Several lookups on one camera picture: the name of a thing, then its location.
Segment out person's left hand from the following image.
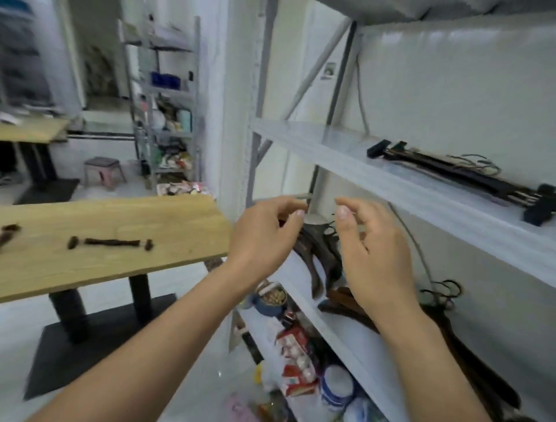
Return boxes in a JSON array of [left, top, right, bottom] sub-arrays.
[[226, 196, 309, 288]]

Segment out person's right hand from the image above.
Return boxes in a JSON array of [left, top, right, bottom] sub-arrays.
[[334, 197, 423, 332]]

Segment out person's left forearm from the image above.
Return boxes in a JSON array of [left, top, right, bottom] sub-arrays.
[[25, 260, 261, 422]]

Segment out person's right forearm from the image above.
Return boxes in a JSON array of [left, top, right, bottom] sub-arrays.
[[376, 303, 493, 422]]

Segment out dark brown leather belt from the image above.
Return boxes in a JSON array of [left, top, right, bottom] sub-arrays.
[[294, 222, 345, 301]]

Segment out blue bowl of nuts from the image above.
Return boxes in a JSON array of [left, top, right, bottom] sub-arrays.
[[250, 282, 288, 319]]

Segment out white metal shelf unit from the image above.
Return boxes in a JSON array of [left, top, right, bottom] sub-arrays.
[[245, 0, 556, 422]]

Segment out black scissors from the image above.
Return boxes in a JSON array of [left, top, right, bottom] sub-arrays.
[[418, 279, 464, 310]]

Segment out pile of snack packets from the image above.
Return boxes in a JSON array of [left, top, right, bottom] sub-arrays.
[[156, 180, 214, 197]]

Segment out red snack packet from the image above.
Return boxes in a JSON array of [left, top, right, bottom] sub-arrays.
[[275, 325, 321, 397]]

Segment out white and blue jar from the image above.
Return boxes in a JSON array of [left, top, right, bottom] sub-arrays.
[[321, 364, 356, 411]]

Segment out grey metal shelf rack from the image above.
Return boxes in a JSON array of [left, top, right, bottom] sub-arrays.
[[118, 17, 202, 190]]

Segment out wooden table top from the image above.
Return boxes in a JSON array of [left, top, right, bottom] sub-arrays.
[[0, 194, 234, 303]]

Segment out pink packet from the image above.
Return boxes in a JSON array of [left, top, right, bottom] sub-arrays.
[[222, 392, 262, 422]]

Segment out blue storage bin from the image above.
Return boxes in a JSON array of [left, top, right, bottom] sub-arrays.
[[150, 71, 182, 90]]

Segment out black table base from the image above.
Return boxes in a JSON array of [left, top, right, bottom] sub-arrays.
[[23, 275, 177, 401]]

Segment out small wooden table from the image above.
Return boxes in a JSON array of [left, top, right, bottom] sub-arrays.
[[0, 117, 81, 206]]

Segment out black rail tool with wires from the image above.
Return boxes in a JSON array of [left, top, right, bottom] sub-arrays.
[[367, 140, 556, 227]]

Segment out dark brown strap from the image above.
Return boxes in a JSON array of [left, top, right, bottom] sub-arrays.
[[67, 236, 155, 252], [0, 223, 22, 252]]

